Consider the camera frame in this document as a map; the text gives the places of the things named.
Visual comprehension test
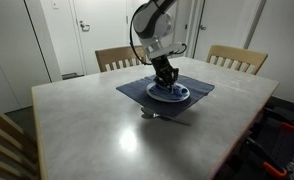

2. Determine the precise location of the silver metal spoon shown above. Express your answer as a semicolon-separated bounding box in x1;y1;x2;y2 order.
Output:
140;107;193;127

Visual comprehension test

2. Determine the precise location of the red handled black clamp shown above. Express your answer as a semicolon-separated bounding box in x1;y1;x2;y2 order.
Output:
266;108;294;134
246;138;289;180

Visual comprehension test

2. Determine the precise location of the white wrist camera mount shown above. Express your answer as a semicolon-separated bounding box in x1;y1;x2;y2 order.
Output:
144;41;185;61

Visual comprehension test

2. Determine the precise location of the light wooden slatted chair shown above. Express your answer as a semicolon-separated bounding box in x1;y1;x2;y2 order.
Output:
205;44;269;76

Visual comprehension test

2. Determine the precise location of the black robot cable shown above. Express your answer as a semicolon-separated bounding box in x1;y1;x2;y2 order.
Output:
129;13;152;66

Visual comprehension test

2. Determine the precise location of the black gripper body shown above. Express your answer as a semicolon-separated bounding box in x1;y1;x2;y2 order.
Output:
149;54;175;78

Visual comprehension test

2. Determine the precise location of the silver lever door handle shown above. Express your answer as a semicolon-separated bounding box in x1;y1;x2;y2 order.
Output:
78;20;91;33

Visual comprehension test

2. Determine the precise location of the white door with lever handle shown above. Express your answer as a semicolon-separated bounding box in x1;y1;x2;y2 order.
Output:
69;0;135;76

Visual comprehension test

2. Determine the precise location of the wooden chair with wide backrest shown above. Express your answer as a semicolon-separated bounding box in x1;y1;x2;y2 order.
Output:
94;44;151;73

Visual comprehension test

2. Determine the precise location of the blue cloth towel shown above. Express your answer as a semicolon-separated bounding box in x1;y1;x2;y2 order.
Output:
149;82;189;101

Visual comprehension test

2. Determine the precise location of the white round plate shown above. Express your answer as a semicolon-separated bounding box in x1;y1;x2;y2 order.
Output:
146;81;191;103

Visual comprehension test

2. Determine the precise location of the dark wooden slatted chair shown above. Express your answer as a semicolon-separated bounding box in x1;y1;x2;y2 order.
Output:
0;101;41;180

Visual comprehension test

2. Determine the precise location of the dark blue fabric placemat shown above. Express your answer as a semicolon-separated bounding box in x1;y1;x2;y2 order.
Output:
115;73;216;119

